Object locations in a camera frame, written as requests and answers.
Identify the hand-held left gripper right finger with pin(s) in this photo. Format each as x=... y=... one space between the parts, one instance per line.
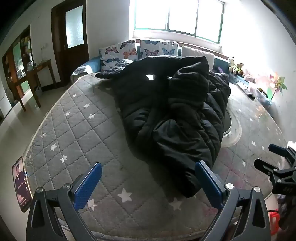
x=208 y=183

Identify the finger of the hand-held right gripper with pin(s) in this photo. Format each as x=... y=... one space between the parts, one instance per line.
x=281 y=150
x=266 y=166

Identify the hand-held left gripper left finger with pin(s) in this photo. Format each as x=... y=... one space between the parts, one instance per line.
x=87 y=185

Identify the black down jacket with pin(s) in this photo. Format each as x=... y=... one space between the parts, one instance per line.
x=173 y=115

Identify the white plastic bag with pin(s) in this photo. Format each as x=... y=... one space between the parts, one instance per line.
x=292 y=144

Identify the red plastic stool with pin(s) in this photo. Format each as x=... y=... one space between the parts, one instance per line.
x=275 y=220

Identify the grey star quilted mat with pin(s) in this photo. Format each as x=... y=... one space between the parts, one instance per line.
x=81 y=129

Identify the clear plastic bag of toys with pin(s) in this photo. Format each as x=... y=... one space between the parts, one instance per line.
x=260 y=95

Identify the smartphone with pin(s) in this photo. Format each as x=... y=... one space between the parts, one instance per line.
x=22 y=185

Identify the colourful pinwheel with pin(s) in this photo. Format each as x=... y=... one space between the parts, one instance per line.
x=277 y=83

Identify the white remote control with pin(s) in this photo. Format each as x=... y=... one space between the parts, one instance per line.
x=244 y=88

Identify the pink plush pig toy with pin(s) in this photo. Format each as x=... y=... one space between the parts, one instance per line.
x=248 y=76

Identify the purple small item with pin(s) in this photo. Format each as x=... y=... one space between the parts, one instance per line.
x=219 y=69

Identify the blue sofa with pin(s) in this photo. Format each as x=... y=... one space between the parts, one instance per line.
x=94 y=63

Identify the wooden side table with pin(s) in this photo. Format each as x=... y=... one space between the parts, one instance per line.
x=41 y=67

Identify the dark wooden door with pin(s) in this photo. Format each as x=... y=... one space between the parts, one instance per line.
x=76 y=58

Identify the white cushion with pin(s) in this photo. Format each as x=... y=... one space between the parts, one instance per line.
x=196 y=52

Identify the wooden display cabinet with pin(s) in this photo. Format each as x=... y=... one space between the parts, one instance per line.
x=13 y=76

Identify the butterfly print pillow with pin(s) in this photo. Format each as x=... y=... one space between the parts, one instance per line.
x=115 y=54
x=157 y=47

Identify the green framed window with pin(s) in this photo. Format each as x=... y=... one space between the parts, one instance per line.
x=180 y=14

